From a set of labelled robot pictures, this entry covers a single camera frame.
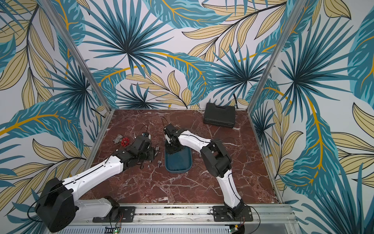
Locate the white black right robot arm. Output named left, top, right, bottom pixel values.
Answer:
left=164, top=124, right=244, bottom=214

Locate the aluminium corner post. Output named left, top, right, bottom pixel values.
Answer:
left=40, top=0, right=112, bottom=112
left=247, top=0, right=306, bottom=115

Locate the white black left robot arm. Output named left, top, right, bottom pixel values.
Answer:
left=35, top=147, right=159, bottom=233

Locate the aluminium left corner post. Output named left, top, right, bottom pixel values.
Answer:
left=40, top=0, right=112, bottom=112

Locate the teal plastic storage box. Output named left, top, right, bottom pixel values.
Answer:
left=165, top=144, right=192, bottom=174

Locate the aluminium front rail frame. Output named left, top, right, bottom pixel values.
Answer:
left=60, top=203, right=302, bottom=234

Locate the black plastic tool case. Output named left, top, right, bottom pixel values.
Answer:
left=203, top=102, right=236, bottom=128

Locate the grey valve with red handwheel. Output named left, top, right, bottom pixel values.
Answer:
left=113, top=135, right=130, bottom=147

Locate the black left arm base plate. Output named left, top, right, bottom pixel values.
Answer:
left=93, top=206, right=135, bottom=223

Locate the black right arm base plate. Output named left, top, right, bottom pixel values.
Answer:
left=210, top=205, right=253, bottom=222

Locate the aluminium right corner post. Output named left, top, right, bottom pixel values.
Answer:
left=247, top=0, right=306, bottom=115

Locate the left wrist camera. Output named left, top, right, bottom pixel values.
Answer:
left=132, top=132, right=151, bottom=151

